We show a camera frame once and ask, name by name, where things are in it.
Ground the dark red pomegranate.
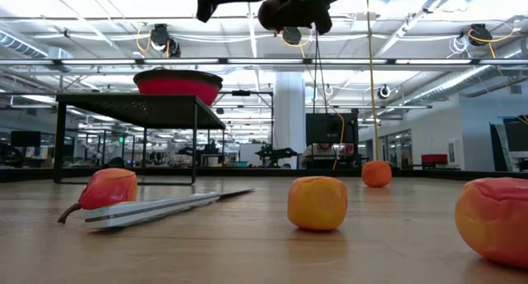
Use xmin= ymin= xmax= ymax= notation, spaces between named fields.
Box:
xmin=257 ymin=0 xmax=289 ymax=31

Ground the red collapsible bowl grey rim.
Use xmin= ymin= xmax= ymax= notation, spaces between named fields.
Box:
xmin=132 ymin=68 xmax=224 ymax=107

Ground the small orange mandarin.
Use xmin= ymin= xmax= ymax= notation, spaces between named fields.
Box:
xmin=361 ymin=160 xmax=394 ymax=189

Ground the white pillar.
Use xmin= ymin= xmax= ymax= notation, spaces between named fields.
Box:
xmin=273 ymin=71 xmax=307 ymax=170

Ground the black monitor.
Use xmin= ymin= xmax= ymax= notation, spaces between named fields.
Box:
xmin=304 ymin=112 xmax=360 ymax=147

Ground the black perforated metal shelf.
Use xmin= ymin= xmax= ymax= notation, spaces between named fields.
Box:
xmin=52 ymin=92 xmax=228 ymax=187

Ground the person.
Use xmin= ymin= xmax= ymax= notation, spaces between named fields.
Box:
xmin=302 ymin=142 xmax=347 ymax=170

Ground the red-topped black cart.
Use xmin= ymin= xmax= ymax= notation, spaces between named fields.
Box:
xmin=420 ymin=153 xmax=450 ymax=170

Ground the knife with blue-white handle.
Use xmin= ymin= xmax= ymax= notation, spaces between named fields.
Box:
xmin=83 ymin=187 xmax=257 ymax=231

